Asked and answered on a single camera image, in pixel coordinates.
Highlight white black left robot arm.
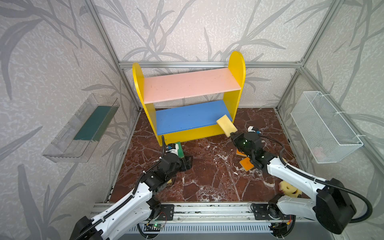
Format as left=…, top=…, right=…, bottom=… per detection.
left=70, top=153, right=193, bottom=240

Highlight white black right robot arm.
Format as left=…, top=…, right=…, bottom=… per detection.
left=228, top=131, right=373, bottom=235

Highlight yellow pink blue wooden shelf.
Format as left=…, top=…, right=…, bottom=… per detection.
left=132, top=51, right=246, bottom=146

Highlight yellow smiley face sponge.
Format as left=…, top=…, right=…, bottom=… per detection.
left=279, top=181, right=303, bottom=198

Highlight pink item in basket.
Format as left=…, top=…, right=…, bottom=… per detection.
left=313, top=147, right=327, bottom=160

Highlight green scouring pad in bin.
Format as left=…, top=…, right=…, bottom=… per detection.
left=74, top=106, right=119, bottom=142

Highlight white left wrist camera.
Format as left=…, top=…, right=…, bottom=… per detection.
left=166, top=144, right=179, bottom=156

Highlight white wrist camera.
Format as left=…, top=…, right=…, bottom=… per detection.
left=248, top=126, right=261, bottom=134
left=166, top=144, right=179, bottom=156

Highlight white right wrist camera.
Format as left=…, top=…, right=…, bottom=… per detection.
left=248, top=126, right=261, bottom=134

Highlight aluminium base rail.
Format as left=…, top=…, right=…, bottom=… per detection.
left=86, top=201, right=340, bottom=235

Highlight white wire mesh basket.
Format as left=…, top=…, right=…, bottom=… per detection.
left=291, top=91, right=364, bottom=164

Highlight clear plastic wall bin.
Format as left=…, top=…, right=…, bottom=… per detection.
left=42, top=94, right=120, bottom=163

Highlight aluminium frame profiles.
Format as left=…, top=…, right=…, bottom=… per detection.
left=83, top=0, right=384, bottom=205

